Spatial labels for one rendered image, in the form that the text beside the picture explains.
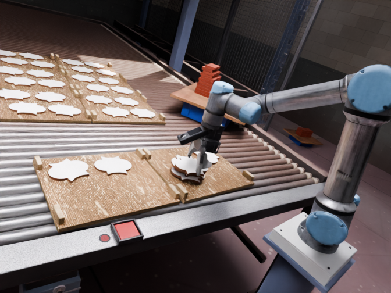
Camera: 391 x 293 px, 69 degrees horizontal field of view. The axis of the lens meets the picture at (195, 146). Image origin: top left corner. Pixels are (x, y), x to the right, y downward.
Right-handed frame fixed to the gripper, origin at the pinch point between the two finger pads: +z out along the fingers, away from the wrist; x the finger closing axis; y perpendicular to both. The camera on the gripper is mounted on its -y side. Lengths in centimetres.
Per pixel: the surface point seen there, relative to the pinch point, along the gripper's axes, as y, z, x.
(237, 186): 21.8, 5.9, -4.0
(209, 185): 8.1, 5.9, -4.7
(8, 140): -68, 8, 20
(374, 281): 195, 99, 3
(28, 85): -70, 5, 76
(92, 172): -37.2, 5.9, -0.9
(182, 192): -6.1, 3.9, -12.7
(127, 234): -27.3, 6.6, -30.0
